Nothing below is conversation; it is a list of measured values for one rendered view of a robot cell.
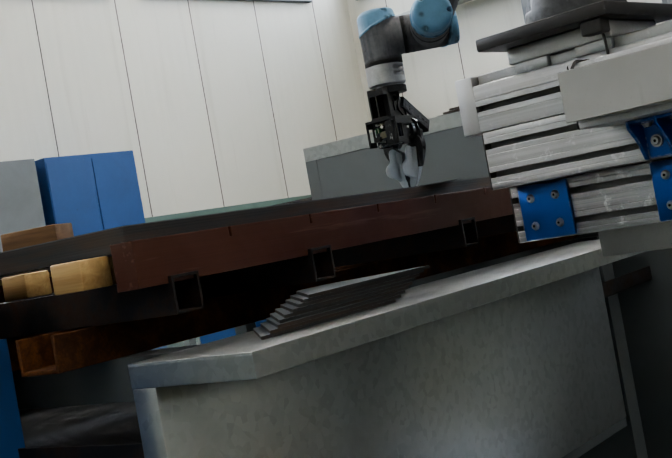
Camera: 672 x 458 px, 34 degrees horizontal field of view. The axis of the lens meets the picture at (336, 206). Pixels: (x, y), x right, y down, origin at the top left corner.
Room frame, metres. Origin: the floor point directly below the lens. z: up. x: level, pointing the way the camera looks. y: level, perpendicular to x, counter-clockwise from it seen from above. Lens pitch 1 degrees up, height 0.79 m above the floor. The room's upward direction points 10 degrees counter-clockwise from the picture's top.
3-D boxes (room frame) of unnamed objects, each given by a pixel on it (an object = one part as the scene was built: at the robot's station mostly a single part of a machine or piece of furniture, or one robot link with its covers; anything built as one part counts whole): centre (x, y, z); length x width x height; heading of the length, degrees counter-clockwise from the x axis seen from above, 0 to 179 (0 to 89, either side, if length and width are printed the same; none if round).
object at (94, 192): (10.70, 2.39, 0.97); 1.00 x 0.49 x 1.95; 135
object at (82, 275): (1.43, 0.34, 0.79); 0.06 x 0.05 x 0.04; 53
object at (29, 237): (2.06, 0.56, 0.87); 0.12 x 0.06 x 0.05; 72
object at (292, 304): (1.52, 0.04, 0.70); 0.39 x 0.12 x 0.04; 143
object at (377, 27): (2.16, -0.15, 1.15); 0.09 x 0.08 x 0.11; 87
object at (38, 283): (1.78, 0.51, 0.79); 0.06 x 0.05 x 0.04; 53
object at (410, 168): (2.15, -0.15, 0.89); 0.06 x 0.03 x 0.09; 143
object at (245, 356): (1.78, -0.19, 0.66); 1.30 x 0.20 x 0.03; 143
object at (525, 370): (1.83, -0.12, 0.47); 1.30 x 0.04 x 0.35; 143
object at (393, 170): (2.17, -0.13, 0.89); 0.06 x 0.03 x 0.09; 143
